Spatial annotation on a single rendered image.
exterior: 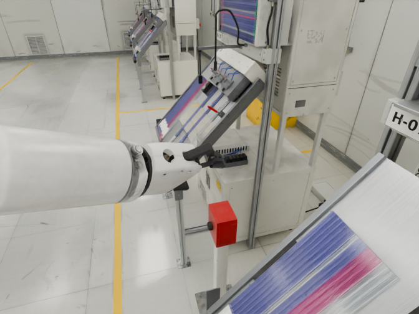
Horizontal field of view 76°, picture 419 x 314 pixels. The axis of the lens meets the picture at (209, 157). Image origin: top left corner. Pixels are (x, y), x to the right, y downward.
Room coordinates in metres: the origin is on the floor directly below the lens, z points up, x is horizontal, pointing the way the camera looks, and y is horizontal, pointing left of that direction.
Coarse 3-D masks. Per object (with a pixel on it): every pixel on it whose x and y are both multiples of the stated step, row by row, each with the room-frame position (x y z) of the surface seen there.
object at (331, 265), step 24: (336, 216) 0.52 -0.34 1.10; (312, 240) 0.50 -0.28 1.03; (336, 240) 0.47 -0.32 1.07; (360, 240) 0.44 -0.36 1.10; (288, 264) 0.48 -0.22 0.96; (312, 264) 0.44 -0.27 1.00; (336, 264) 0.42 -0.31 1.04; (360, 264) 0.39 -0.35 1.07; (384, 264) 0.37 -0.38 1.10; (264, 288) 0.45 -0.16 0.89; (288, 288) 0.42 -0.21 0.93; (312, 288) 0.39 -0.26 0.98; (336, 288) 0.37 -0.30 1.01; (360, 288) 0.35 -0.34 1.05; (384, 288) 0.33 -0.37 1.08; (240, 312) 0.43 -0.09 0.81; (264, 312) 0.40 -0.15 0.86; (288, 312) 0.37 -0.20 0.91; (312, 312) 0.35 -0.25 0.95; (336, 312) 0.33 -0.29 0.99
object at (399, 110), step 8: (392, 104) 0.63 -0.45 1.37; (400, 104) 0.58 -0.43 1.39; (408, 104) 0.58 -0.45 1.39; (416, 104) 0.58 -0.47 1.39; (392, 112) 0.62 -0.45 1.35; (400, 112) 0.60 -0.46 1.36; (408, 112) 0.55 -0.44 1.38; (416, 112) 0.54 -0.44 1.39; (392, 120) 0.62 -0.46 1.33; (400, 120) 0.60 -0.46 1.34; (408, 120) 0.58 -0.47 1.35; (416, 120) 0.56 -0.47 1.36; (392, 128) 0.61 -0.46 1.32; (400, 128) 0.59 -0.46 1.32; (408, 128) 0.57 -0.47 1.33; (416, 128) 0.56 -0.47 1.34; (408, 136) 0.56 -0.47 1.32; (416, 136) 0.55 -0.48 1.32; (216, 288) 0.53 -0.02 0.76; (208, 296) 0.52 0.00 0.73; (216, 296) 0.53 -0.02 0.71; (208, 304) 0.52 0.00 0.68
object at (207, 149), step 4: (204, 144) 0.35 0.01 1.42; (208, 144) 0.35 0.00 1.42; (196, 148) 0.34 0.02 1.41; (200, 148) 0.34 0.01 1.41; (204, 148) 0.34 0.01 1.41; (208, 148) 0.34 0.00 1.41; (212, 148) 0.34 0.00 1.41; (188, 152) 0.34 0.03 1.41; (192, 152) 0.34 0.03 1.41; (196, 152) 0.34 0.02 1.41; (200, 152) 0.34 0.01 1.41; (204, 152) 0.34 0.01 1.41; (208, 152) 0.34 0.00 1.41; (212, 152) 0.35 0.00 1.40; (184, 156) 0.34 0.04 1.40; (188, 156) 0.34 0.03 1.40; (192, 156) 0.33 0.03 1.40; (196, 156) 0.34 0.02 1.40; (188, 160) 0.34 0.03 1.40
